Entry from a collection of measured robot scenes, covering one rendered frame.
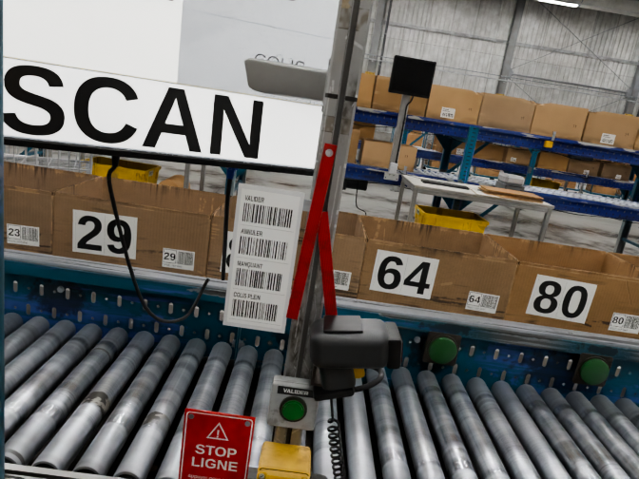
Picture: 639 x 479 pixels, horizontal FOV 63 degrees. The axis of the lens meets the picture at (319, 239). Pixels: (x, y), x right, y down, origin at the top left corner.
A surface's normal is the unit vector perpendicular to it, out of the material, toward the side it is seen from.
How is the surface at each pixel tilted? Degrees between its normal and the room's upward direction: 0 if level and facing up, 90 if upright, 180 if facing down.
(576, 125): 90
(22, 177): 90
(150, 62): 86
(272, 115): 86
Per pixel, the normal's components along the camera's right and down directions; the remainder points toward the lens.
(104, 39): 0.35, 0.22
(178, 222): 0.00, 0.25
